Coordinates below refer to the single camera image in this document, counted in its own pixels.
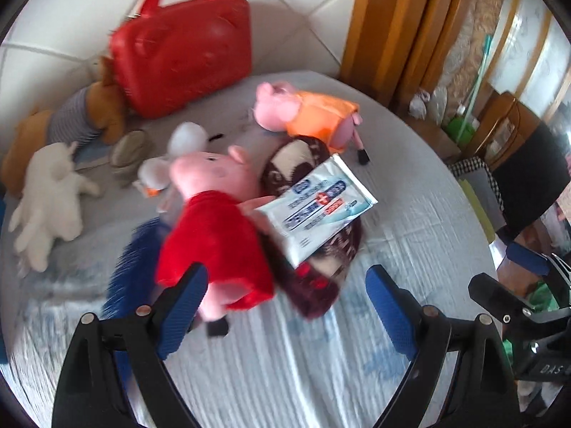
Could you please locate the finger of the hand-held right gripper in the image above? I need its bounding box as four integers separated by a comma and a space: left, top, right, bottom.
468, 273, 536, 322
506, 243, 571, 277

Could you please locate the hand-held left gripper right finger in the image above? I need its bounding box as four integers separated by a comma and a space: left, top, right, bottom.
365, 264, 522, 428

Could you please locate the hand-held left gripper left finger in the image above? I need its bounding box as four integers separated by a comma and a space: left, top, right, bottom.
52, 263, 210, 428

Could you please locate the pink pig plush red dress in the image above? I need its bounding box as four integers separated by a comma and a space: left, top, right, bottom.
156, 145, 275, 337

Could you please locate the blue fluffy feather toy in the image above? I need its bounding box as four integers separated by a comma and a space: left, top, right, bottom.
102, 218, 175, 393

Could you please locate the checkered cloth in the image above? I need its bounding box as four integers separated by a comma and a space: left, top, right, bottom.
448, 158, 507, 241

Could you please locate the wooden chair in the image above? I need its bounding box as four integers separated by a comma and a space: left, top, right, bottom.
473, 91, 571, 237

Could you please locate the light blue striped bed sheet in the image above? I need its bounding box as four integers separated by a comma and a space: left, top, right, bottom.
0, 69, 509, 428

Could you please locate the white wet wipes pack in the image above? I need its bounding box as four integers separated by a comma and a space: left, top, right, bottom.
256, 154, 379, 269

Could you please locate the green mop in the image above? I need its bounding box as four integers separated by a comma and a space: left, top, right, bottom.
446, 33, 494, 143

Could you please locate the small white duck plush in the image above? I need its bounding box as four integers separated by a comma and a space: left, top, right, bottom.
136, 122, 210, 199

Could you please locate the white plush animal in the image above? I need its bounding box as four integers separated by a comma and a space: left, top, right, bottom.
9, 141, 101, 272

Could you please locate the dark red knit hat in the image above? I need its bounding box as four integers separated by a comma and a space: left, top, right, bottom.
259, 137, 364, 319

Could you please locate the pink pig plush orange dress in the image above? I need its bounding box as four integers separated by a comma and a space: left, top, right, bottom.
252, 81, 371, 165

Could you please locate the brown capybara plush striped shirt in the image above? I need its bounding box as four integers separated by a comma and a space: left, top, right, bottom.
0, 56, 130, 197

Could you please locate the red toy suitcase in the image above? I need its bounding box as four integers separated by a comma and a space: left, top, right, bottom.
109, 0, 253, 119

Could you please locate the wooden frame post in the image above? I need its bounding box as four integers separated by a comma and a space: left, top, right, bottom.
341, 0, 474, 108

